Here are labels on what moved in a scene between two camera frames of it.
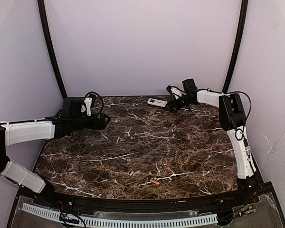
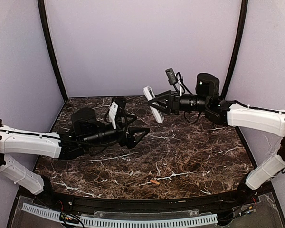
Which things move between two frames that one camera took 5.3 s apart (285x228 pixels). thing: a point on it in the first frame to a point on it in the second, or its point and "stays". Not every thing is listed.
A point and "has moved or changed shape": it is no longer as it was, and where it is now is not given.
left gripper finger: [104, 118] to [135, 135]
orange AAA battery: [155, 182] stays
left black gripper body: [99, 121] to [124, 137]
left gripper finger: [101, 126] to [126, 121]
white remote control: [156, 102] has moved or changed shape
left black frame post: [42, 12] stays
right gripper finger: [175, 90] to [166, 95]
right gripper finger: [173, 106] to [162, 103]
